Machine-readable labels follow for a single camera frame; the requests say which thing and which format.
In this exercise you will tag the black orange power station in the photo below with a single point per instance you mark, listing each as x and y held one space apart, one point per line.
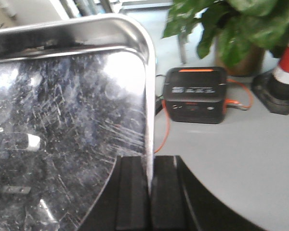
196 94

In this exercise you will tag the red white traffic cone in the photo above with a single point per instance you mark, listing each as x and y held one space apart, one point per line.
272 87

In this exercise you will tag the green potted plant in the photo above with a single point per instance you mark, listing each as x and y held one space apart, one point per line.
237 26

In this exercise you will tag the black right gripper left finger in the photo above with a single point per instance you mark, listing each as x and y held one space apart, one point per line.
123 204

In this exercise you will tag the silver metal tray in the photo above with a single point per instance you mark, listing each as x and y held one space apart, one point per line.
74 95

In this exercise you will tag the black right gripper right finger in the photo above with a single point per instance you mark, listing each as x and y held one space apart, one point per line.
180 202

